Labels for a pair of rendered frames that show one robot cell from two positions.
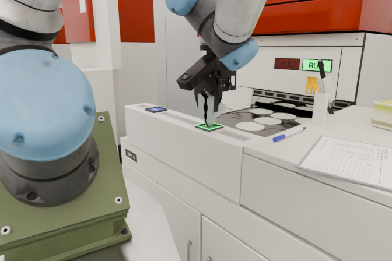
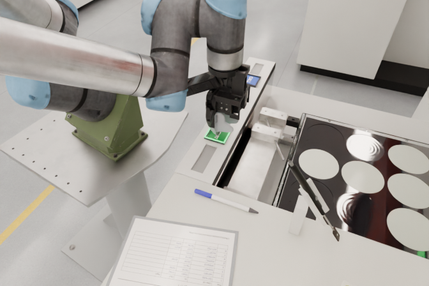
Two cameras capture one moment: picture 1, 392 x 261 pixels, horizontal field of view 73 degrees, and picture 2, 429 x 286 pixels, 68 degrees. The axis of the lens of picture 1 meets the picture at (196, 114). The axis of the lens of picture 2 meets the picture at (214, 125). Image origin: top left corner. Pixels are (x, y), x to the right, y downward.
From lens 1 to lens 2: 78 cm
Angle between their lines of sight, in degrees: 61
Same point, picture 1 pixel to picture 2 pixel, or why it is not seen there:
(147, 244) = (113, 172)
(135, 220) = (133, 155)
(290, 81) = not seen: outside the picture
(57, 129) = (18, 100)
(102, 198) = (102, 131)
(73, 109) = (25, 94)
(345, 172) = (133, 253)
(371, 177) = (127, 273)
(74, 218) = (89, 131)
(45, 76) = not seen: hidden behind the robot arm
